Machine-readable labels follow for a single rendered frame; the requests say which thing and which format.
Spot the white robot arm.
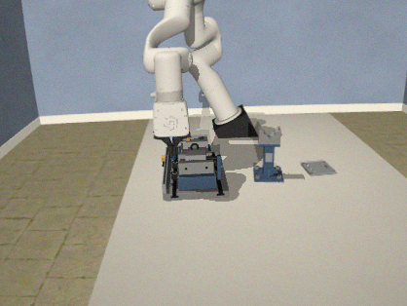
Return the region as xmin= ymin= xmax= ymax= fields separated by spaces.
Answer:
xmin=143 ymin=0 xmax=241 ymax=125

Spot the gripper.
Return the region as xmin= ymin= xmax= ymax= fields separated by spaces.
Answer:
xmin=153 ymin=98 xmax=191 ymax=159

